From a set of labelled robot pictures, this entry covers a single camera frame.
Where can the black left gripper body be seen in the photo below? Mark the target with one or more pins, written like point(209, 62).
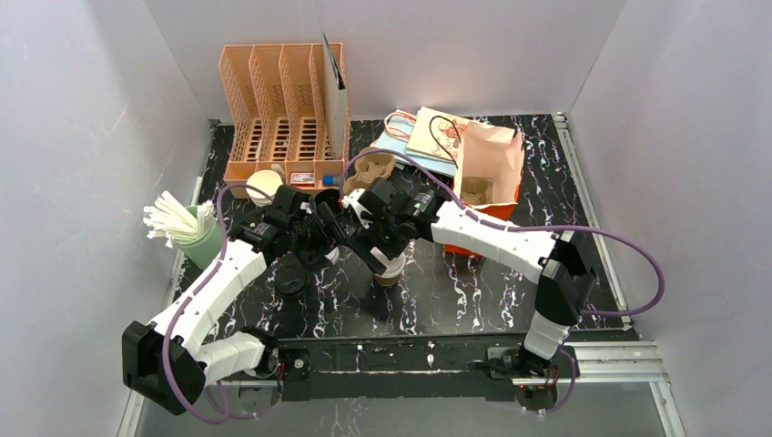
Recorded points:
point(329, 223)

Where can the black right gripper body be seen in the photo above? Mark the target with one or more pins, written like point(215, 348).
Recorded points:
point(369, 242)

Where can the brown pulp cup carrier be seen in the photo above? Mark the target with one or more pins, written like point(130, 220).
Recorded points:
point(376, 164)
point(477, 191)

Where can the orange paper bag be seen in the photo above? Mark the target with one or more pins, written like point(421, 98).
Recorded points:
point(490, 172)

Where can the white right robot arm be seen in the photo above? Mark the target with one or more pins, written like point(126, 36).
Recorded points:
point(549, 259)

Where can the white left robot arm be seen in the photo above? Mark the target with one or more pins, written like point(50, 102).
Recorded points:
point(168, 360)

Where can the red white small box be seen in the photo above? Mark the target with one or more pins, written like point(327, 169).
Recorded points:
point(302, 179)

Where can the black cup lid left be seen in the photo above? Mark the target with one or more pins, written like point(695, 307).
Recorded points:
point(291, 282)

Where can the blue capped small bottle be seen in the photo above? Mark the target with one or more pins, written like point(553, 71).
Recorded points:
point(330, 180)

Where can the light blue paper bag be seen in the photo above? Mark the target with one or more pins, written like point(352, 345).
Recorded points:
point(398, 126)

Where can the green straw holder cup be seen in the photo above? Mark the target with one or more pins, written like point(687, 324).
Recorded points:
point(205, 247)

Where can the orange plastic file organizer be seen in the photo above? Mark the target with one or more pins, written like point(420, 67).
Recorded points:
point(276, 98)

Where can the white wrapped straws bundle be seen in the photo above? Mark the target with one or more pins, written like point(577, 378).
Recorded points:
point(178, 225)

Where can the grey folder in organizer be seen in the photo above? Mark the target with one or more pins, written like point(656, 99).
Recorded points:
point(335, 97)

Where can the aluminium rail frame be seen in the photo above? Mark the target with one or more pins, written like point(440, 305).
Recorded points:
point(598, 361)

